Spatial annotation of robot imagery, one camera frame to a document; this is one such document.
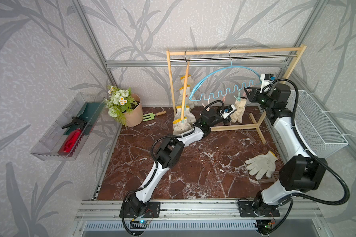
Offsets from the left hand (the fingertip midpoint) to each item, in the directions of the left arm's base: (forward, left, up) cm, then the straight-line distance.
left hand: (236, 109), depth 85 cm
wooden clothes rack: (+4, -22, -22) cm, 32 cm away
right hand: (+4, -3, +13) cm, 14 cm away
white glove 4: (-23, -18, -24) cm, 38 cm away
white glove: (-1, -2, -3) cm, 4 cm away
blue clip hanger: (+32, +2, -3) cm, 32 cm away
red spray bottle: (-27, +75, +9) cm, 80 cm away
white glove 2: (-5, +28, +1) cm, 28 cm away
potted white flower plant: (-2, +63, +4) cm, 63 cm away
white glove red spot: (+9, +28, -4) cm, 29 cm away
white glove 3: (-13, +32, +1) cm, 35 cm away
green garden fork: (+17, +56, -26) cm, 64 cm away
